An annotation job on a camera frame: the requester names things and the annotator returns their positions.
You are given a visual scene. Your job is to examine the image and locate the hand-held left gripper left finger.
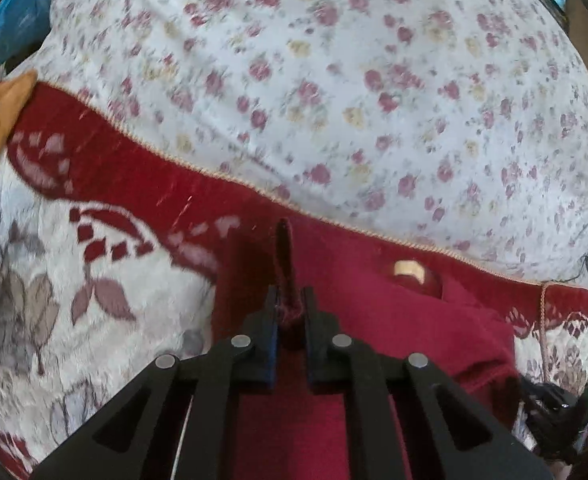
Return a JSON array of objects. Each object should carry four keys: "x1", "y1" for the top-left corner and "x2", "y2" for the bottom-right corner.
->
[{"x1": 31, "y1": 285, "x2": 280, "y2": 480}]

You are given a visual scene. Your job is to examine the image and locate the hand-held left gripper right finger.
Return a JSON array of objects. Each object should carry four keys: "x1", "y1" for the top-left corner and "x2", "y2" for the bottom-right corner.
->
[{"x1": 301, "y1": 287, "x2": 555, "y2": 480}]

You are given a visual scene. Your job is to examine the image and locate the dark red garment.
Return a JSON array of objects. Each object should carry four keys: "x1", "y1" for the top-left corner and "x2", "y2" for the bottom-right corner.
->
[{"x1": 211, "y1": 217, "x2": 522, "y2": 480}]

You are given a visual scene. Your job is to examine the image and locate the red and white floral blanket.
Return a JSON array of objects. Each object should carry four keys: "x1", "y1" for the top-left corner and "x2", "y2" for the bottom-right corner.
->
[{"x1": 0, "y1": 82, "x2": 588, "y2": 480}]

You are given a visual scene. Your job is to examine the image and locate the white floral quilt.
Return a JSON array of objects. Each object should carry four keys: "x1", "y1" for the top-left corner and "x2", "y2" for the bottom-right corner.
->
[{"x1": 6, "y1": 0, "x2": 588, "y2": 286}]

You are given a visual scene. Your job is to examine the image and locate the blue plastic bag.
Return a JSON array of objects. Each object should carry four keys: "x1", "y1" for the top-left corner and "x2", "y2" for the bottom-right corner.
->
[{"x1": 0, "y1": 0, "x2": 52, "y2": 63}]

